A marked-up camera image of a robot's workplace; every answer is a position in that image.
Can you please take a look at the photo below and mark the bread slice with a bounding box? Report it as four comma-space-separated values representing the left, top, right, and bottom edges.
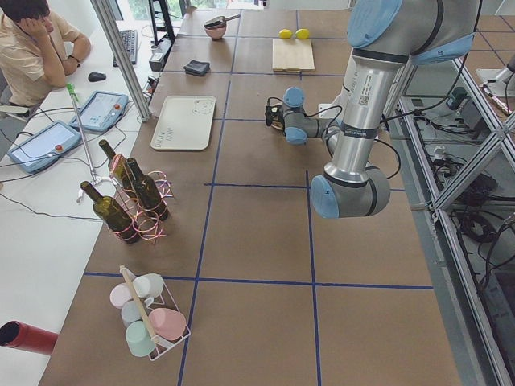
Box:
271, 121, 284, 131

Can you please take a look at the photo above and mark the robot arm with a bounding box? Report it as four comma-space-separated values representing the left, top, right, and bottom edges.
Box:
281, 1, 481, 219

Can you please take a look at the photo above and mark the cream bear tray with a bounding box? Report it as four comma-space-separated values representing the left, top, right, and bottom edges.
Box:
150, 96, 216, 151

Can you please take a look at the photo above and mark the green wine bottle middle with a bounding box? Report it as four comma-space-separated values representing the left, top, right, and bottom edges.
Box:
127, 158, 169, 221

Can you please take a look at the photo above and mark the green wine bottle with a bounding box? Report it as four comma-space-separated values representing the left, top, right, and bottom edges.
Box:
80, 181, 140, 244
127, 158, 169, 221
98, 139, 132, 191

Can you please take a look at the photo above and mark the grey folded cloth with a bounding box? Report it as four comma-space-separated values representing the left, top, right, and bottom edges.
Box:
183, 60, 210, 76

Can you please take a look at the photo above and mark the green wine bottle rear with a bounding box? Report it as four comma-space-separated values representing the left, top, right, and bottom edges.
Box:
98, 139, 132, 191

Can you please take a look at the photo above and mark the wooden cutting board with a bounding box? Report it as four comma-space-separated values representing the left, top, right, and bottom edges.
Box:
272, 39, 315, 72

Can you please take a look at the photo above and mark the green wine bottle front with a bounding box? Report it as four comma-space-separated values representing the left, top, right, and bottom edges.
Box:
80, 181, 140, 244

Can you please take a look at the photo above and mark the white cup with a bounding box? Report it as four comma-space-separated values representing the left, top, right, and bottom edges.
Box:
132, 273, 164, 298

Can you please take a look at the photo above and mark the yellow lemon left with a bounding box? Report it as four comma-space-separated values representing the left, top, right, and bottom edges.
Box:
278, 28, 293, 39

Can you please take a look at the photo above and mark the pink bowl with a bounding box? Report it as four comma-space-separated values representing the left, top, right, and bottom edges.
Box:
204, 23, 227, 40

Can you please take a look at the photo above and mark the black power strip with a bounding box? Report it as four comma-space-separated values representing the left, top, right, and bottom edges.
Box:
149, 39, 172, 72

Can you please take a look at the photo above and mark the light pink cup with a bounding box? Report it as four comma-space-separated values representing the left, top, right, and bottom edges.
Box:
109, 283, 133, 310

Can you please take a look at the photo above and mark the grey cup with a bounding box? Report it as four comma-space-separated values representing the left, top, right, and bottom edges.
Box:
121, 300, 142, 328

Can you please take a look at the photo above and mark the teach pendant far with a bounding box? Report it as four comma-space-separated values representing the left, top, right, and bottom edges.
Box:
79, 91, 129, 133

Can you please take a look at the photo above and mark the teach pendant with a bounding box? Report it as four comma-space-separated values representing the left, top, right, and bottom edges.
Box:
7, 121, 81, 174
79, 91, 129, 133

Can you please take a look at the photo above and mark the mint green cup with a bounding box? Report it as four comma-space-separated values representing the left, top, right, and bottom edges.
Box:
125, 321, 156, 357

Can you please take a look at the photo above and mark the black keyboard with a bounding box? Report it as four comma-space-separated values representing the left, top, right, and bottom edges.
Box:
119, 30, 138, 64

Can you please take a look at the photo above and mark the black computer mouse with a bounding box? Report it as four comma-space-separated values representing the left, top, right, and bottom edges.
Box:
88, 72, 106, 83

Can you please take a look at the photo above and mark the teach pendant near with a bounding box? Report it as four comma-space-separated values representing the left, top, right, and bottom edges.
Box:
7, 121, 81, 174

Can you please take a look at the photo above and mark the green tipped grabber stick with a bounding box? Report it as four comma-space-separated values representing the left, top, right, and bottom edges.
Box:
66, 83, 112, 186

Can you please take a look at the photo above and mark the seated person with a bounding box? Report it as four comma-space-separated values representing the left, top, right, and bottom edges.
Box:
1, 0, 91, 108

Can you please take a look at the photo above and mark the red cylinder tube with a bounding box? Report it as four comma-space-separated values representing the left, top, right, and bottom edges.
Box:
1, 321, 59, 355

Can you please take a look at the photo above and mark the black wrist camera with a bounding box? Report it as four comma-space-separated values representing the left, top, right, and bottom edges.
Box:
265, 96, 284, 127

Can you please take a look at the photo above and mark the copper wire bottle rack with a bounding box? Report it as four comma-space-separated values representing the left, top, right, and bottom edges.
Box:
109, 154, 166, 244

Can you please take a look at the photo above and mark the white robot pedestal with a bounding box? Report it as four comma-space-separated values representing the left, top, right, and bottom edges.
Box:
319, 69, 359, 121

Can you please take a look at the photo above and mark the white wire cup rack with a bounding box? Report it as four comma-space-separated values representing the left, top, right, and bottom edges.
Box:
110, 265, 191, 361

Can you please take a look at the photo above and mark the aluminium frame post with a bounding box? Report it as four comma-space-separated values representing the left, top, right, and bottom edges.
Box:
90, 0, 151, 122

